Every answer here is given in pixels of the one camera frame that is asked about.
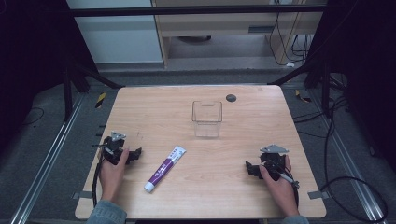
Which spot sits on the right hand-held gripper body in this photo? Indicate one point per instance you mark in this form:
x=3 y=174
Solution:
x=274 y=161

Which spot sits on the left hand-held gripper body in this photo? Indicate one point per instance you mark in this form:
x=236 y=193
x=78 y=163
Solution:
x=112 y=149

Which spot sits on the purple and white toothpaste tube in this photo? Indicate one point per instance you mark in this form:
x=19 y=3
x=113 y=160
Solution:
x=165 y=169

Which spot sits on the clear plastic container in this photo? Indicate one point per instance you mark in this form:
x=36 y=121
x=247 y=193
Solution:
x=206 y=119

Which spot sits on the person's left hand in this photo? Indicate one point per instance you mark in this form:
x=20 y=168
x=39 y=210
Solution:
x=111 y=177

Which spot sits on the person's right hand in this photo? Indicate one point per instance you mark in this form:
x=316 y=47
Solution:
x=280 y=193

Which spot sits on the yellow and black tape strip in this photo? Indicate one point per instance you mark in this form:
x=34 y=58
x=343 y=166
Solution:
x=302 y=97
x=100 y=100

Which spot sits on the grey round table grommet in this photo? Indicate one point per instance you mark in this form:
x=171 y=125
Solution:
x=231 y=98

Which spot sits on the black metal stand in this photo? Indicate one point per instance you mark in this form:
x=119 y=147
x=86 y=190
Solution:
x=325 y=90
x=67 y=93

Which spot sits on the white cabinet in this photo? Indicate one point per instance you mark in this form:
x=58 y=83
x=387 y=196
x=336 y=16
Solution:
x=118 y=40

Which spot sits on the dark curtain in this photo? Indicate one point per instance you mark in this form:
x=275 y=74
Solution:
x=31 y=56
x=367 y=62

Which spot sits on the light wooden desk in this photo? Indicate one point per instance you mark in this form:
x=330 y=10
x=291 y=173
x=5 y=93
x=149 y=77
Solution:
x=218 y=26

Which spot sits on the metal floor rail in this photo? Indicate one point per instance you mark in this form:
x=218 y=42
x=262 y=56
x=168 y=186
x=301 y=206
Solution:
x=43 y=161
x=348 y=161

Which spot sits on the black horizontal frame bar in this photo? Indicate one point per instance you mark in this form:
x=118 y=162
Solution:
x=186 y=11

